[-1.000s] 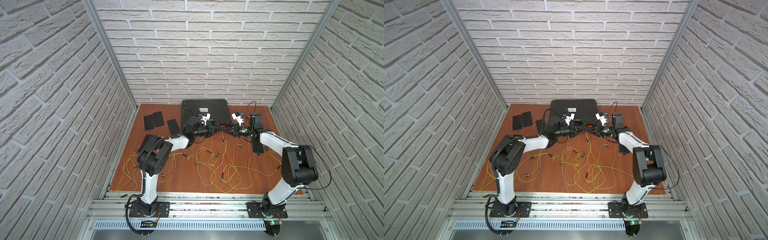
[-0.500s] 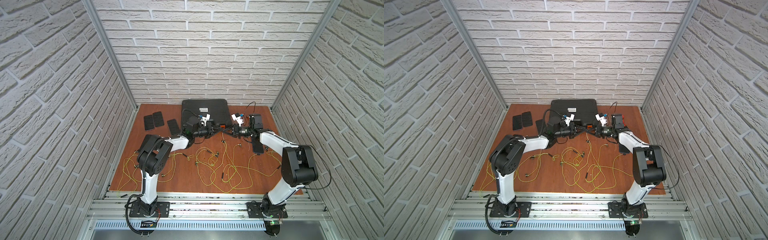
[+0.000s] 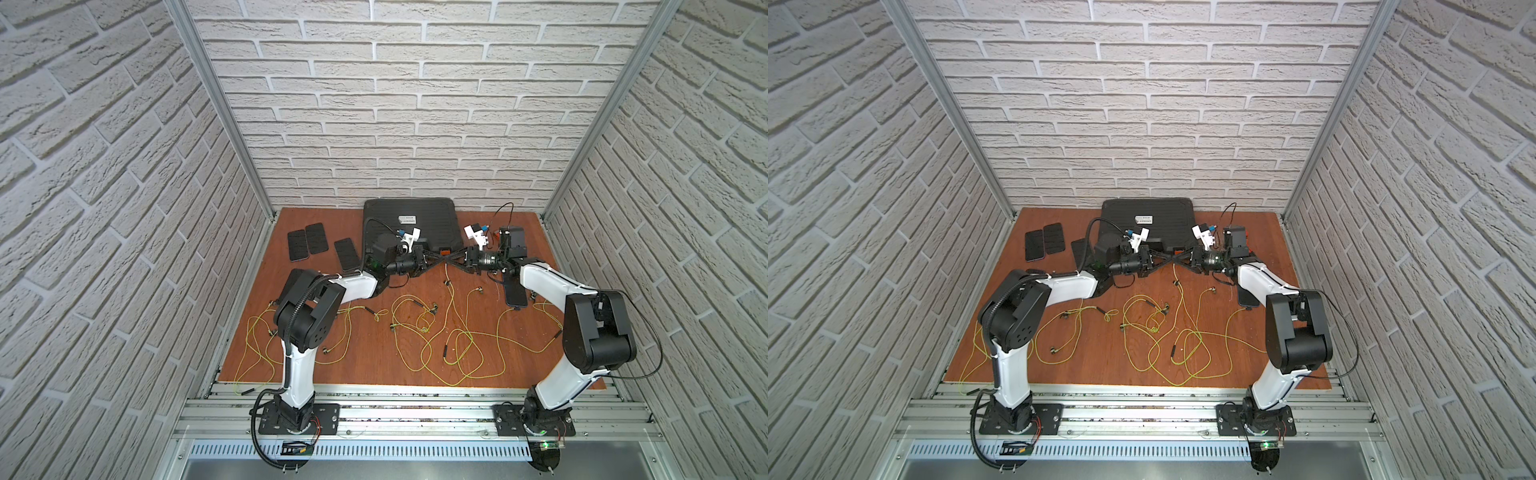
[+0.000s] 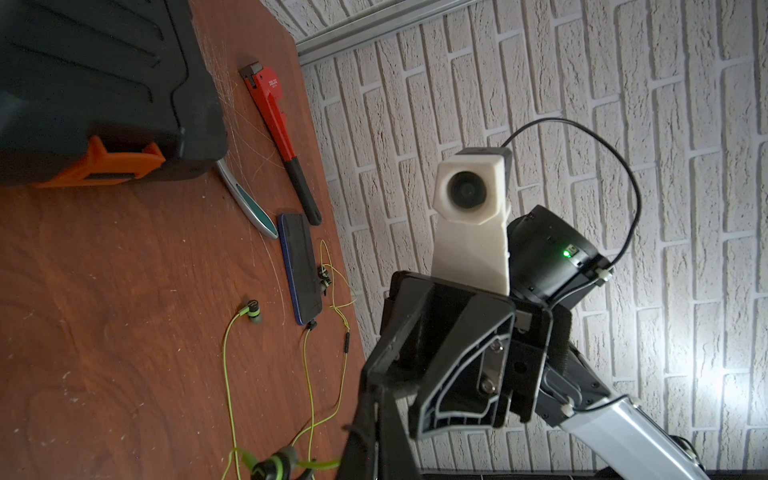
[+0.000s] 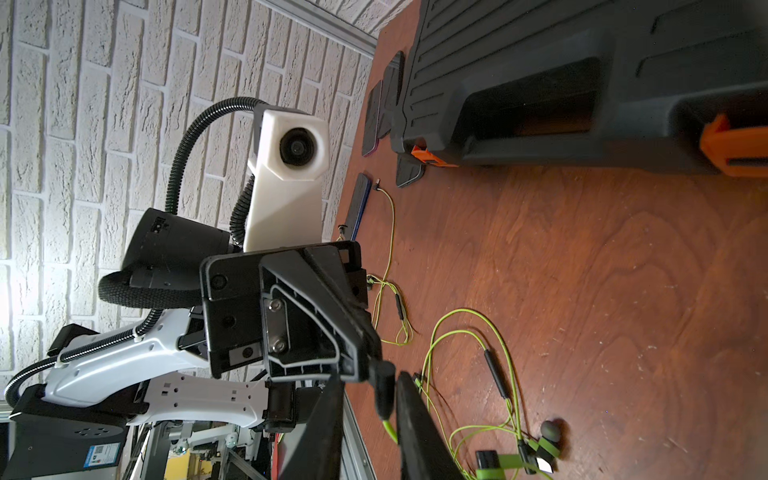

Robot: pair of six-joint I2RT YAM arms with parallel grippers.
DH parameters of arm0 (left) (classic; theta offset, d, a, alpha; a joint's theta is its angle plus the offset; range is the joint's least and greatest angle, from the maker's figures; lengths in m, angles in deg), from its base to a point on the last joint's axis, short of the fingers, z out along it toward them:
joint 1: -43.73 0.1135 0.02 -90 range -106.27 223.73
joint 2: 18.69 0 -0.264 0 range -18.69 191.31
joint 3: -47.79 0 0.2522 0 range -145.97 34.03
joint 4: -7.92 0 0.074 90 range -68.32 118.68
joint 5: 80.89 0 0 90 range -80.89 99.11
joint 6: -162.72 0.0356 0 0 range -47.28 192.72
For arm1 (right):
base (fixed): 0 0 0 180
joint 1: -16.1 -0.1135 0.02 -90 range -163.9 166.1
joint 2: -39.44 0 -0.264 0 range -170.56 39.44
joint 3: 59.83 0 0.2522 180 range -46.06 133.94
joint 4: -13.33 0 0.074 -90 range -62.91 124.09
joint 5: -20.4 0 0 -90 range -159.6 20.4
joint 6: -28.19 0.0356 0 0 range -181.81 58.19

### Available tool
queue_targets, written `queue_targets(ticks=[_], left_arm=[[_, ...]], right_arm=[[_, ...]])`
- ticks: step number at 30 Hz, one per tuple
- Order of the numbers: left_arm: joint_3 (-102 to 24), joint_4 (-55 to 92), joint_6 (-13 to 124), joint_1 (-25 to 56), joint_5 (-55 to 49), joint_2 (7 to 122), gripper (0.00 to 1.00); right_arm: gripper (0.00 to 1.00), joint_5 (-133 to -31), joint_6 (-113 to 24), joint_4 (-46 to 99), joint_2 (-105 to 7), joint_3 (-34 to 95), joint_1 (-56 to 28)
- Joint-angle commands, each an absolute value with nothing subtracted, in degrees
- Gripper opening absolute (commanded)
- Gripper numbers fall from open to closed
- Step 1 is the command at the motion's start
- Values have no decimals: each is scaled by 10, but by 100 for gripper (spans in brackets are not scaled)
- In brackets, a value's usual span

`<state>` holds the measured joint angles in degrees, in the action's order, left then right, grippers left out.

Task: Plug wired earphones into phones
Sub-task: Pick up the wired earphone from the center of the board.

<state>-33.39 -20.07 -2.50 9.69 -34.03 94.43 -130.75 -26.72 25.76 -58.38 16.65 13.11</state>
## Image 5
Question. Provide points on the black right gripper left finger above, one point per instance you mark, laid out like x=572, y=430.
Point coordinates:
x=318, y=453

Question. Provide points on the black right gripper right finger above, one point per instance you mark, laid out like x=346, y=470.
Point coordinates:
x=422, y=451

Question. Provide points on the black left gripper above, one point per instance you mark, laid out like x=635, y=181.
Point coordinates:
x=299, y=312

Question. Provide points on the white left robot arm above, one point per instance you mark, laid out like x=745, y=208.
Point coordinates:
x=73, y=409

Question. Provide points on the grey-edged large smartphone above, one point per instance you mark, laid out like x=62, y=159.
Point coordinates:
x=408, y=170

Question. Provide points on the purple-edged smartphone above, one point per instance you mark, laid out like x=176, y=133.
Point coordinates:
x=371, y=124

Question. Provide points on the black smartphone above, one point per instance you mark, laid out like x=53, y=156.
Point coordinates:
x=391, y=88

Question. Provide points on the black plastic tool case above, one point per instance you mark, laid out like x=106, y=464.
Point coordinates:
x=664, y=86

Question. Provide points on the blue-edged smartphone near wall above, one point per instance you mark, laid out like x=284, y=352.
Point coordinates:
x=349, y=229

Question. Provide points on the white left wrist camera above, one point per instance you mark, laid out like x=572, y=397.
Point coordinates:
x=289, y=159

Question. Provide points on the aluminium corner post left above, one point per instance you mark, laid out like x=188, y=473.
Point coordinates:
x=316, y=19

